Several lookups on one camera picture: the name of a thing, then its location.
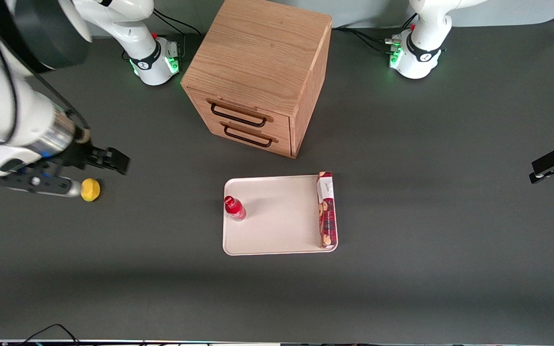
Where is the wooden drawer front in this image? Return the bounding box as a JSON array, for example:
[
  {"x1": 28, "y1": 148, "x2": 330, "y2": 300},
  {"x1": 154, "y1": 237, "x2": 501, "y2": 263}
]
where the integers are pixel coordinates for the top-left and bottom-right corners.
[
  {"x1": 204, "y1": 117, "x2": 291, "y2": 158},
  {"x1": 187, "y1": 88, "x2": 291, "y2": 138}
]

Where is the black base cable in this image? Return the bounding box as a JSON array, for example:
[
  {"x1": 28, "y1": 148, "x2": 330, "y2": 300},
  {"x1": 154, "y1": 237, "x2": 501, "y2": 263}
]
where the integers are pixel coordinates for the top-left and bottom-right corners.
[
  {"x1": 332, "y1": 26, "x2": 403, "y2": 54},
  {"x1": 152, "y1": 7, "x2": 204, "y2": 37}
]

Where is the red cookie box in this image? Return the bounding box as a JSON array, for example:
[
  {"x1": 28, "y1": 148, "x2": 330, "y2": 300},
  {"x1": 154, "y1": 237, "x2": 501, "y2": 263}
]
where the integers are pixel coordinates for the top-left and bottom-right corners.
[{"x1": 316, "y1": 171, "x2": 338, "y2": 249}]

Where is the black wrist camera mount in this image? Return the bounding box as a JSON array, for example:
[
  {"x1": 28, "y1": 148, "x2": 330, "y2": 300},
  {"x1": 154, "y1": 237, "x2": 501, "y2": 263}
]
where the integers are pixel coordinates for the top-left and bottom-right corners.
[{"x1": 0, "y1": 162, "x2": 66, "y2": 194}]

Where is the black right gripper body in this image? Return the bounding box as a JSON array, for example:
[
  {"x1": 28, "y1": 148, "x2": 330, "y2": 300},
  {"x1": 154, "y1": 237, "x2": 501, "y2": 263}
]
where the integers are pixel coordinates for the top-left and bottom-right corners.
[{"x1": 62, "y1": 142, "x2": 96, "y2": 170}]

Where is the wooden drawer cabinet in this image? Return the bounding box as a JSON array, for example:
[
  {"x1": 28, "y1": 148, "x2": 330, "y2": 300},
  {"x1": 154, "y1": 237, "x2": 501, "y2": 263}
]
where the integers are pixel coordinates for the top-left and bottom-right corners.
[{"x1": 181, "y1": 0, "x2": 333, "y2": 159}]

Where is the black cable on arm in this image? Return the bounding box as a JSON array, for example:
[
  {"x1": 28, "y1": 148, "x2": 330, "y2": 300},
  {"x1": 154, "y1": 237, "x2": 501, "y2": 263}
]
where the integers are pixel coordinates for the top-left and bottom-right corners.
[{"x1": 0, "y1": 0, "x2": 91, "y2": 145}]

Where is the black drawer handle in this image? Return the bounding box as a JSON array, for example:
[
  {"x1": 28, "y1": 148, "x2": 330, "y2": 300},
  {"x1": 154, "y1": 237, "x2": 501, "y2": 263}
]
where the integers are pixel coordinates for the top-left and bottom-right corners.
[
  {"x1": 210, "y1": 102, "x2": 268, "y2": 128},
  {"x1": 223, "y1": 126, "x2": 274, "y2": 148}
]

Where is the red coke bottle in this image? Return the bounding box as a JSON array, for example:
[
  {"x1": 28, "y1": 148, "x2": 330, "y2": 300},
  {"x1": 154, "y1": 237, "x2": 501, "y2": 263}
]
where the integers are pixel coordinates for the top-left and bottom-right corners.
[{"x1": 224, "y1": 195, "x2": 247, "y2": 222}]

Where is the silver cylindrical mount part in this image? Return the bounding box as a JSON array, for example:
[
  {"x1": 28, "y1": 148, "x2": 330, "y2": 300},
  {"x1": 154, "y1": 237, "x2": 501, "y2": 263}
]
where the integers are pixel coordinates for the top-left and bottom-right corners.
[{"x1": 58, "y1": 177, "x2": 82, "y2": 198}]

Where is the yellow lemon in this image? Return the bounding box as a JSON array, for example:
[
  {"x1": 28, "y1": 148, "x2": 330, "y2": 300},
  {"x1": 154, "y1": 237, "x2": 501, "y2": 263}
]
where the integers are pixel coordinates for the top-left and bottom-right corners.
[{"x1": 80, "y1": 178, "x2": 101, "y2": 202}]

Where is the white rectangular tray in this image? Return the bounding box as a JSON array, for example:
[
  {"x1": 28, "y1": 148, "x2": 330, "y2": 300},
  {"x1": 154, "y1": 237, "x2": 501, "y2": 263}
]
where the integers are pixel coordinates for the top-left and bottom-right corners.
[{"x1": 223, "y1": 174, "x2": 339, "y2": 256}]

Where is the thin black table-edge cable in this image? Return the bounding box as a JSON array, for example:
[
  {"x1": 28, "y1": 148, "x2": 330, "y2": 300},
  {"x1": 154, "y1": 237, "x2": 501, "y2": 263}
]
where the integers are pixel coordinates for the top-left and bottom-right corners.
[{"x1": 17, "y1": 323, "x2": 81, "y2": 346}]

